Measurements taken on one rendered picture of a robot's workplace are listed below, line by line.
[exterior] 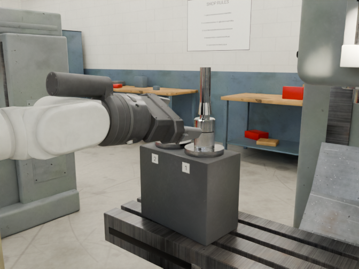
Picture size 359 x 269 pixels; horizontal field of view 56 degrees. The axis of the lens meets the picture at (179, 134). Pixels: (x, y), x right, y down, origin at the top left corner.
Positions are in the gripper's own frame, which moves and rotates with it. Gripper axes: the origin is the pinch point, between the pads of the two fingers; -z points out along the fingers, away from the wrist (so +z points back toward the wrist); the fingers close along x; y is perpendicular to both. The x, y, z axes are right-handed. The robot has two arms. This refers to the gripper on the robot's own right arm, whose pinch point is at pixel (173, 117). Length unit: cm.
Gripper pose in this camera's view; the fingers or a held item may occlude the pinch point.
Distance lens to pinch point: 67.5
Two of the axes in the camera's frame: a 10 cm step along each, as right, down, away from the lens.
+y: -4.4, 7.8, 4.4
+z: -6.5, 0.6, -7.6
